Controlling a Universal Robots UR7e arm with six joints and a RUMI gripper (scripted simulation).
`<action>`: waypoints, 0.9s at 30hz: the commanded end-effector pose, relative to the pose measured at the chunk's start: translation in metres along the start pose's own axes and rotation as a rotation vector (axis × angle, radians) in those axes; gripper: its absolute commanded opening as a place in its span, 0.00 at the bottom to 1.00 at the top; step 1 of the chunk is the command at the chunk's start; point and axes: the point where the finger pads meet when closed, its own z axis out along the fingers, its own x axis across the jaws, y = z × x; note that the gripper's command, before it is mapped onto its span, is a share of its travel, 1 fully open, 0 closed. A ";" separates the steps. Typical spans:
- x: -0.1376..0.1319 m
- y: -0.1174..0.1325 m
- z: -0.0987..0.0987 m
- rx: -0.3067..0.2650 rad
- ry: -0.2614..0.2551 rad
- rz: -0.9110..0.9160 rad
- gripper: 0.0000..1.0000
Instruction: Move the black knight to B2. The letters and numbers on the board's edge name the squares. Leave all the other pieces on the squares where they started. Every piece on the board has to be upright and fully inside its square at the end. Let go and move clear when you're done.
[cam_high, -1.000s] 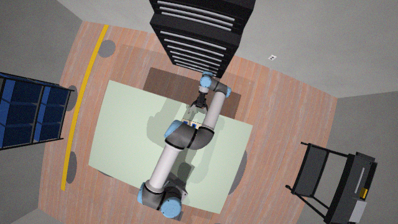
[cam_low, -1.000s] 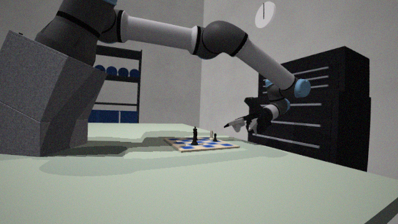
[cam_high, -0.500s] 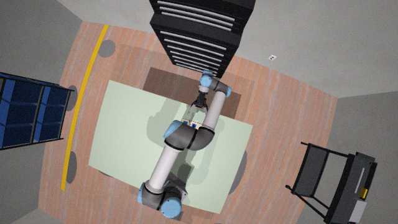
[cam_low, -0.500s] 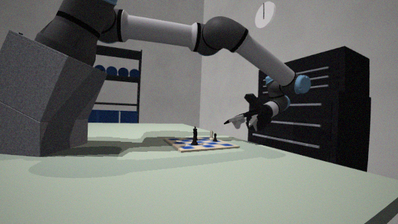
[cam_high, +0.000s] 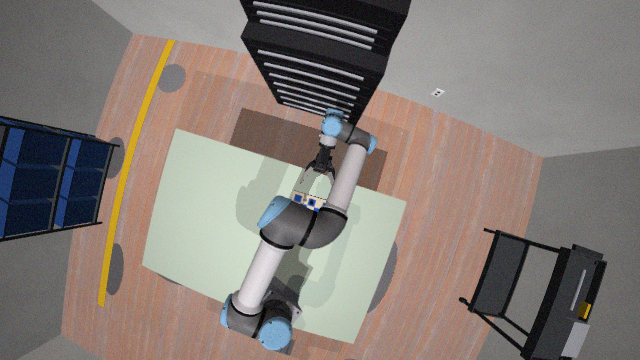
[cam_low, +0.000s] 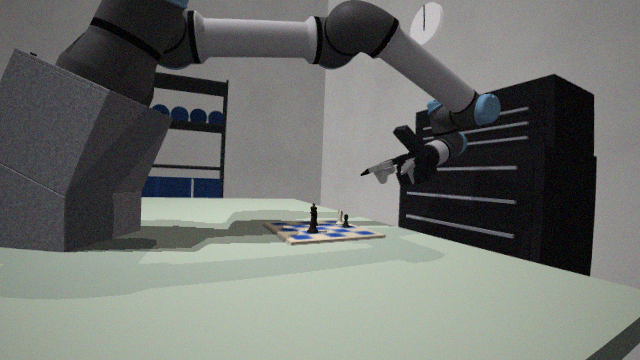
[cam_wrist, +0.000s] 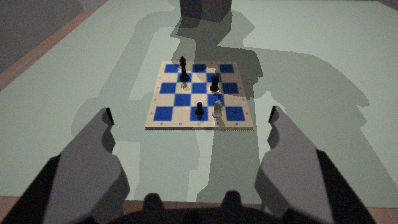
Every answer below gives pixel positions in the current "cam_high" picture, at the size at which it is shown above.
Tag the blue and cream checkered chessboard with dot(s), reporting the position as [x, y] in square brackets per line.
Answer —
[317, 202]

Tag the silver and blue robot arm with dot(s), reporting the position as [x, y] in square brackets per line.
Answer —
[286, 223]

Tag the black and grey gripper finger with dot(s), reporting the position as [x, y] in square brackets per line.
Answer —
[309, 169]
[331, 174]

